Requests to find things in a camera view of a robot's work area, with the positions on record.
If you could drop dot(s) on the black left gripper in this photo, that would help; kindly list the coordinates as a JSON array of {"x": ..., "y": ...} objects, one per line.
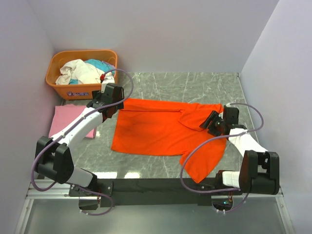
[{"x": 97, "y": 94}]

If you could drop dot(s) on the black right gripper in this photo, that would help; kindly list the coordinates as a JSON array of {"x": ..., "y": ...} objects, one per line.
[{"x": 213, "y": 116}]

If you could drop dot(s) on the orange t shirt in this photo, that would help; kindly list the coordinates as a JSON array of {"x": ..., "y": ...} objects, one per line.
[{"x": 166, "y": 128}]

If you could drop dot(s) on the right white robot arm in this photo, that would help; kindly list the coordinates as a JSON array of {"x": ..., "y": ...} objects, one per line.
[{"x": 259, "y": 172}]

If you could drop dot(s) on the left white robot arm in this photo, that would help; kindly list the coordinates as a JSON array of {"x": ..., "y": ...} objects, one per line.
[{"x": 53, "y": 157}]

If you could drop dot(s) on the teal garment in tub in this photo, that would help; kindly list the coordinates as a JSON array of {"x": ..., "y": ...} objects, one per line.
[{"x": 89, "y": 71}]

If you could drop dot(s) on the white cream garment in tub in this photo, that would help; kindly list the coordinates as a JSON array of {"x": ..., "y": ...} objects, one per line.
[{"x": 66, "y": 72}]

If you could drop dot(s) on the orange plastic laundry tub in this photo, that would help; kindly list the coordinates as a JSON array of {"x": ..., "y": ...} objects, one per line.
[{"x": 77, "y": 91}]

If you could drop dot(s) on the folded pink t shirt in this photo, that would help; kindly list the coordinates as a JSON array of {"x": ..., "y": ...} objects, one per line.
[{"x": 63, "y": 116}]

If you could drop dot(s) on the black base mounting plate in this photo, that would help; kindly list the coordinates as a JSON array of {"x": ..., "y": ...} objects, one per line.
[{"x": 155, "y": 191}]

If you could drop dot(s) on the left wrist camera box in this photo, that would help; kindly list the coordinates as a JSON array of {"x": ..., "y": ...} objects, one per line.
[{"x": 106, "y": 79}]

